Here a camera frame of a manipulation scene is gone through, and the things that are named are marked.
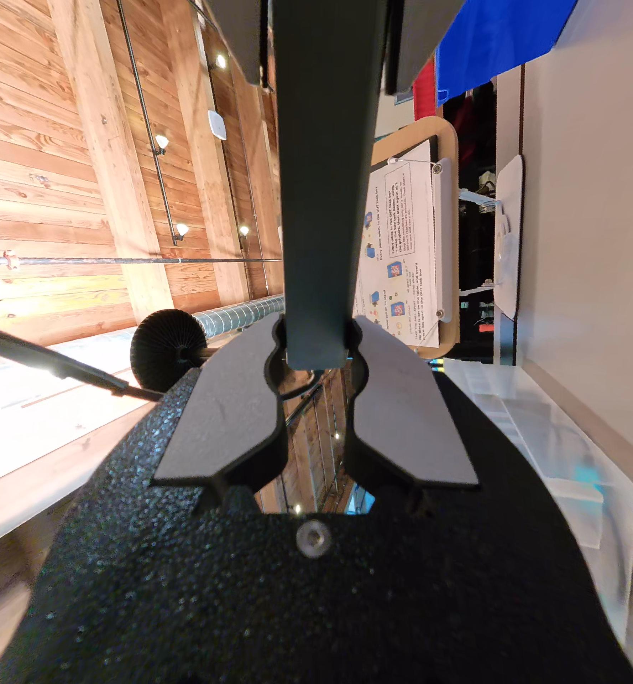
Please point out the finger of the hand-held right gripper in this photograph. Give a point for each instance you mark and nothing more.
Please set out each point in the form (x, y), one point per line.
(247, 32)
(423, 32)

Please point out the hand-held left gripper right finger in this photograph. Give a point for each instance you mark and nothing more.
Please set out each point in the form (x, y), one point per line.
(407, 417)

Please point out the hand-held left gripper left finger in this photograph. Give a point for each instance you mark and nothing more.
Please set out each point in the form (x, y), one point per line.
(225, 417)

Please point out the clear plastic bin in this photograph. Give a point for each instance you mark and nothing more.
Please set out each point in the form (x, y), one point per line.
(551, 454)

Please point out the grey usb hub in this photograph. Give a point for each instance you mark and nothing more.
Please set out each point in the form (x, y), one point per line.
(322, 187)

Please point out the ceiling spot lamp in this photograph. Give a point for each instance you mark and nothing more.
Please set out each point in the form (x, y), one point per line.
(181, 230)
(161, 141)
(244, 231)
(220, 60)

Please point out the red plastic bin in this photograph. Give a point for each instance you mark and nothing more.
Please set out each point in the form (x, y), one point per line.
(425, 91)

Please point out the blue plastic bin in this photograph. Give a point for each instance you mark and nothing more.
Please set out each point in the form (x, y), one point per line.
(498, 42)

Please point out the black ribbed round fixture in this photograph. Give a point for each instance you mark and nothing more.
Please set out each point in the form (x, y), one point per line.
(161, 347)

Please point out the white ceiling access point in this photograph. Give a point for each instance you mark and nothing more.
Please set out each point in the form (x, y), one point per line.
(217, 124)

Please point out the wooden document board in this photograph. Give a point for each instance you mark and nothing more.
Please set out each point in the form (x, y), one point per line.
(447, 133)

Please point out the dark grey pad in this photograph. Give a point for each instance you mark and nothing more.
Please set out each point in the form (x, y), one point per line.
(508, 339)

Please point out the white sheet ledge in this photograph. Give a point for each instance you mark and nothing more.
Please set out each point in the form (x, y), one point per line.
(444, 240)

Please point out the black ceiling pipe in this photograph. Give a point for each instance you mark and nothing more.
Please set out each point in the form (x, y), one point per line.
(108, 261)

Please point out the silver ventilation duct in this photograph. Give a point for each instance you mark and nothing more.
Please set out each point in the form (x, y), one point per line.
(241, 315)

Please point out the ceiling track rail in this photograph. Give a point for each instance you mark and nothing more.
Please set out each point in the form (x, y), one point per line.
(145, 117)

